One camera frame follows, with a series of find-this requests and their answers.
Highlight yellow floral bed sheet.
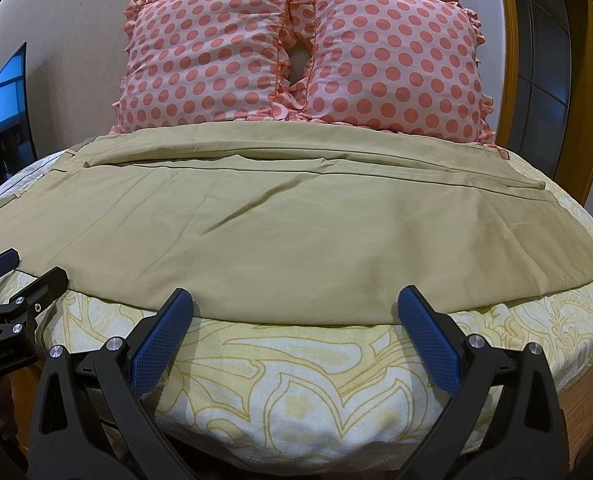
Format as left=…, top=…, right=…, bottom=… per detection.
left=0, top=148, right=593, bottom=463

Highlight wooden framed glass door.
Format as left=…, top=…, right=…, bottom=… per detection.
left=457, top=0, right=593, bottom=204

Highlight wooden bed frame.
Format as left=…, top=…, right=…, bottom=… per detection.
left=559, top=365, right=593, bottom=462

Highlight khaki beige pants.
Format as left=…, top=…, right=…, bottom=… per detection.
left=0, top=122, right=593, bottom=325

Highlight polka dot pillow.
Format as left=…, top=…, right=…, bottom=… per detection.
left=112, top=0, right=292, bottom=133
left=287, top=0, right=496, bottom=146

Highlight left polka dot pillow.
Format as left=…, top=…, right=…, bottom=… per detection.
left=112, top=0, right=292, bottom=133

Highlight right polka dot pillow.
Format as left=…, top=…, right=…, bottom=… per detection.
left=287, top=0, right=496, bottom=146

